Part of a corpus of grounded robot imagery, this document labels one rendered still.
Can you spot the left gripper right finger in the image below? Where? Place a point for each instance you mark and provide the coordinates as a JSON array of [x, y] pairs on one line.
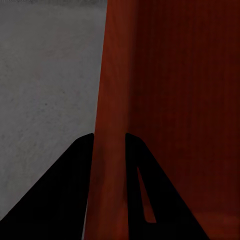
[[174, 220]]

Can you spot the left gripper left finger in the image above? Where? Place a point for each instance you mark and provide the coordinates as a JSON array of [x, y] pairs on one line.
[[55, 207]]

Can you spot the storage box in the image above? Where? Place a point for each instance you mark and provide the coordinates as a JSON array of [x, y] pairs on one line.
[[170, 75]]

